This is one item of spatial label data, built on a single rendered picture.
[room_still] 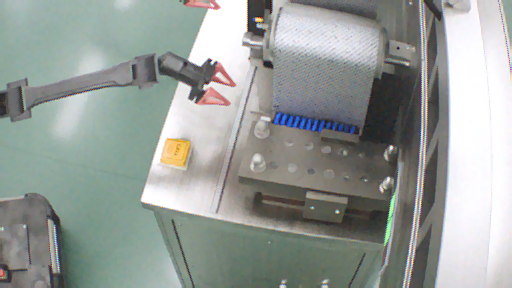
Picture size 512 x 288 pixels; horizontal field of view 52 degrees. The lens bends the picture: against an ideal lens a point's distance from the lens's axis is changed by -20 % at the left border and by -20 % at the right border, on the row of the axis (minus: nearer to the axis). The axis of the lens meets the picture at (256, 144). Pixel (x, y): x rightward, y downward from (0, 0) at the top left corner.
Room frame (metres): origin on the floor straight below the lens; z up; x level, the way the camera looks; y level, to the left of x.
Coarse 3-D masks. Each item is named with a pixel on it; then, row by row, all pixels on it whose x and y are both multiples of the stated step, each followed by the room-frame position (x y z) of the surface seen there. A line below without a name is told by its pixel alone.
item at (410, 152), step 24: (408, 0) 1.15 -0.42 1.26; (480, 0) 1.00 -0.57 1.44; (408, 24) 1.06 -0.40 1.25; (504, 24) 0.92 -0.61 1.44; (408, 48) 0.88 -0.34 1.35; (504, 48) 0.84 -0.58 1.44; (408, 72) 0.90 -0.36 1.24; (504, 72) 0.76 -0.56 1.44; (408, 96) 0.82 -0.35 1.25; (504, 96) 0.69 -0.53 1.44; (408, 120) 0.74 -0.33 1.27; (504, 120) 0.63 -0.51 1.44; (408, 144) 0.67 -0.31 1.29; (504, 144) 0.57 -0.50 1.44; (408, 168) 0.59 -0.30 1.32; (504, 168) 0.51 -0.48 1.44; (408, 192) 0.52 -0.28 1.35; (504, 192) 0.46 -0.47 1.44; (408, 216) 0.46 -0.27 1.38; (504, 216) 0.41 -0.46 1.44; (408, 240) 0.39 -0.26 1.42; (504, 240) 0.36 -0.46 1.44; (408, 264) 0.34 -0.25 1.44; (504, 264) 0.31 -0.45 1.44
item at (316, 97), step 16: (288, 80) 0.92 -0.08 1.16; (304, 80) 0.92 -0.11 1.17; (320, 80) 0.91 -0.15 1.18; (336, 80) 0.90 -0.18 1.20; (272, 96) 0.93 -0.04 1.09; (288, 96) 0.92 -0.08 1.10; (304, 96) 0.92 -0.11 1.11; (320, 96) 0.91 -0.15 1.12; (336, 96) 0.90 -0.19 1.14; (352, 96) 0.89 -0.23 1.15; (368, 96) 0.88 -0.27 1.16; (288, 112) 0.92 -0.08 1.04; (304, 112) 0.91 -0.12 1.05; (320, 112) 0.91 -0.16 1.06; (336, 112) 0.90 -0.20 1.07; (352, 112) 0.89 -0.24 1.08
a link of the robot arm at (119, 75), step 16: (128, 64) 0.95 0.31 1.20; (144, 64) 0.96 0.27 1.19; (64, 80) 0.90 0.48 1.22; (80, 80) 0.91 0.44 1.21; (96, 80) 0.91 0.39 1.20; (112, 80) 0.92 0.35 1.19; (128, 80) 0.92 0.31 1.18; (144, 80) 0.93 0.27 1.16; (32, 96) 0.86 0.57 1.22; (48, 96) 0.86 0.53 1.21; (64, 96) 0.87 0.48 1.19
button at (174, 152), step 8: (168, 144) 0.90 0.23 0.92; (176, 144) 0.90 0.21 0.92; (184, 144) 0.90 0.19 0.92; (168, 152) 0.88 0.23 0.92; (176, 152) 0.88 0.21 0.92; (184, 152) 0.88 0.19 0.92; (160, 160) 0.86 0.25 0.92; (168, 160) 0.85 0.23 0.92; (176, 160) 0.85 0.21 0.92; (184, 160) 0.85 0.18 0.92
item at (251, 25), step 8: (248, 0) 1.28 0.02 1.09; (256, 0) 1.28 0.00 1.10; (264, 0) 1.28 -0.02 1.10; (272, 0) 1.42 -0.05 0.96; (248, 8) 1.28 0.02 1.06; (256, 8) 1.28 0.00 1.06; (264, 8) 1.28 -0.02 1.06; (248, 16) 1.28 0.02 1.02; (256, 16) 1.28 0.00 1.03; (264, 16) 1.29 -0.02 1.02; (248, 24) 1.28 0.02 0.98; (256, 24) 1.28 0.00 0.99; (256, 32) 1.28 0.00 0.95; (264, 32) 1.29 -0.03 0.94
